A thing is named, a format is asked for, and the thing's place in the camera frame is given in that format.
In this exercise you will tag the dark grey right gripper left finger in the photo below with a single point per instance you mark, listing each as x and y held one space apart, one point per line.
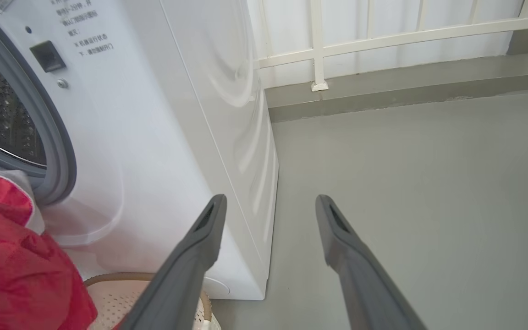
186 275

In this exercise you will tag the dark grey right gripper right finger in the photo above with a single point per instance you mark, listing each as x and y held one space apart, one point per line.
360 275

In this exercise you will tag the red and white garment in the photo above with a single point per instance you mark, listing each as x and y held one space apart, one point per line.
21 275

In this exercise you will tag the cream basket with brown rim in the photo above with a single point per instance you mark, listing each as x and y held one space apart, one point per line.
117 298

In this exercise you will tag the white front-load washing machine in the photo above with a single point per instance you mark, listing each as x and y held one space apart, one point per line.
154 137

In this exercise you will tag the white metal railing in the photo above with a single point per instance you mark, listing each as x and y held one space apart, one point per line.
383 39

